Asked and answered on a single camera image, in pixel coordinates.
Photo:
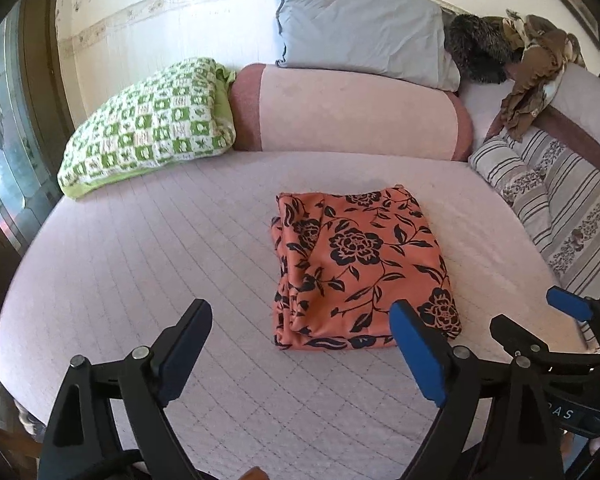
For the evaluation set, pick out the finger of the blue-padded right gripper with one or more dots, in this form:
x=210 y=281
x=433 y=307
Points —
x=579 y=308

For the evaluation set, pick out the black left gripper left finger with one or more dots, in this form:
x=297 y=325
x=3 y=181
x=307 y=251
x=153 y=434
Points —
x=108 y=419

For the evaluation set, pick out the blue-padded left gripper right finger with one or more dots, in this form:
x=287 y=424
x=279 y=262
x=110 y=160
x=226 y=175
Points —
x=492 y=421

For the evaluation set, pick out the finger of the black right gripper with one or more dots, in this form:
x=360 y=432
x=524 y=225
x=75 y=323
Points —
x=516 y=340

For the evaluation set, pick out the orange black floral cloth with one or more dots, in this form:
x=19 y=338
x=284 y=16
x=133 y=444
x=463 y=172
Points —
x=344 y=260

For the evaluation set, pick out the striped floral bedding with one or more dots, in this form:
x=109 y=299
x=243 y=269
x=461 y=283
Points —
x=555 y=194

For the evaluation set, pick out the pink quilted bed cover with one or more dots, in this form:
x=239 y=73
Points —
x=108 y=273

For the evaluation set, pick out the brown crumpled cloth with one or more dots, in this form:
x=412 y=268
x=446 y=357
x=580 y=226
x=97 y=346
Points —
x=547 y=51

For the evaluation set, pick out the stained glass window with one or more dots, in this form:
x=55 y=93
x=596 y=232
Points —
x=28 y=189

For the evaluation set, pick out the dark furry cushion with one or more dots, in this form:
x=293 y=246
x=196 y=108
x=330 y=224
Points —
x=479 y=48

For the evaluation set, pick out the pink cylindrical bolster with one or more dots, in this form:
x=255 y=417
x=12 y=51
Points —
x=292 y=110

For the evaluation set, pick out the green white patterned pillow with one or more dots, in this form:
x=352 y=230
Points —
x=178 y=114

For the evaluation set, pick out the grey pillow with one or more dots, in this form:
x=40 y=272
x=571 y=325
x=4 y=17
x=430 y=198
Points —
x=400 y=39

